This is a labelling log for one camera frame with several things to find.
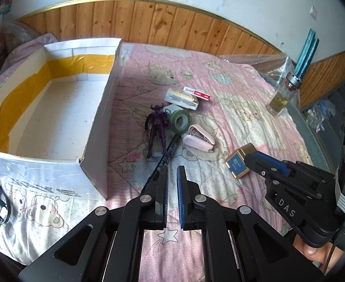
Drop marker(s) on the dark purple horned figurine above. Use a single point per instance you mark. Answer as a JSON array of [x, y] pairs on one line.
[[157, 123]]

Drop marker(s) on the white glue stick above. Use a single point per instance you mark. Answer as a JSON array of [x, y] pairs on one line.
[[156, 154]]

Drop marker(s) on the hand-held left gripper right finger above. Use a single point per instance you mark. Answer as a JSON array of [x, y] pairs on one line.
[[180, 195]]

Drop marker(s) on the glass bottle with metal cap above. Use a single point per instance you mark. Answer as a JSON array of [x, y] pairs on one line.
[[280, 100]]

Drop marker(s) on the white cardboard box yellow tape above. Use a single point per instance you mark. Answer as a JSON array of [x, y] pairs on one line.
[[57, 117]]

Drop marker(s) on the teal sticks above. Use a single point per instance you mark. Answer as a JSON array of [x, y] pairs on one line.
[[307, 53]]

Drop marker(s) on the beige tissue pack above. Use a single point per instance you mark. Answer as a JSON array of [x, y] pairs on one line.
[[181, 98]]

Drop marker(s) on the white wall socket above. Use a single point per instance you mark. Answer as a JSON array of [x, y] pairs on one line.
[[314, 12]]

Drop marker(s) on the black marker pen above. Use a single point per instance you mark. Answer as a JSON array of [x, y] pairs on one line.
[[172, 145]]

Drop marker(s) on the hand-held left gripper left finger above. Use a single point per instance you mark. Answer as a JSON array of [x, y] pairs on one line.
[[166, 191]]

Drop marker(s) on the gold and blue box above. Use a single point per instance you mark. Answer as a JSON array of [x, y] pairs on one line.
[[237, 164]]

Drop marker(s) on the clear plastic bag blue items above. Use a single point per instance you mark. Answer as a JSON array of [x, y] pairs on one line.
[[319, 114]]

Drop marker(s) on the person's right hand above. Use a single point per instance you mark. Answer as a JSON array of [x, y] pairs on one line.
[[309, 251]]

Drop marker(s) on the red and white staples box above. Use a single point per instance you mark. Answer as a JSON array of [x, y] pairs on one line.
[[197, 93]]

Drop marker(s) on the white charger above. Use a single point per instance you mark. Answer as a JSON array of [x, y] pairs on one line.
[[172, 107]]

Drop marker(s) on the crumpled bubble wrap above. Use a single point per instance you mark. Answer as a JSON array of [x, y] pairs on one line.
[[22, 35]]

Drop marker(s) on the pink stapler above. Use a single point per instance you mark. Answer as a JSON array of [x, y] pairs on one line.
[[196, 142]]

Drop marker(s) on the pink bear printed blanket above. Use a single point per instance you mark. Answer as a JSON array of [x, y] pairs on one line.
[[234, 117]]

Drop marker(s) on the green tape roll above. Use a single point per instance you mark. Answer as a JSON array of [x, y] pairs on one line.
[[175, 127]]

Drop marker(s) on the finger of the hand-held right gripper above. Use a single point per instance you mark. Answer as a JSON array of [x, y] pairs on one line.
[[256, 163], [275, 163]]

